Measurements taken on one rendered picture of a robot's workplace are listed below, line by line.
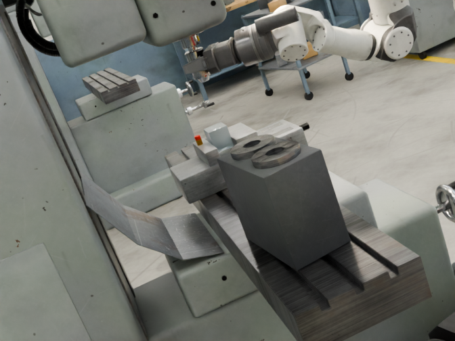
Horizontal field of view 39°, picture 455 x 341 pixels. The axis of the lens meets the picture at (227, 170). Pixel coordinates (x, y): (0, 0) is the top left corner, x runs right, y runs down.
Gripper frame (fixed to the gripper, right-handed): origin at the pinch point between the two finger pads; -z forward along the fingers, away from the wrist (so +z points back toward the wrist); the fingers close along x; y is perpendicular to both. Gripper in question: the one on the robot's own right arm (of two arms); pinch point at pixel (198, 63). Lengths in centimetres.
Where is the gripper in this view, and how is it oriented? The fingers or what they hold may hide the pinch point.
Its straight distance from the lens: 157.3
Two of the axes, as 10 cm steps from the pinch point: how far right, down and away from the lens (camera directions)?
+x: -1.5, 3.7, -9.2
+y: 3.5, 8.9, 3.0
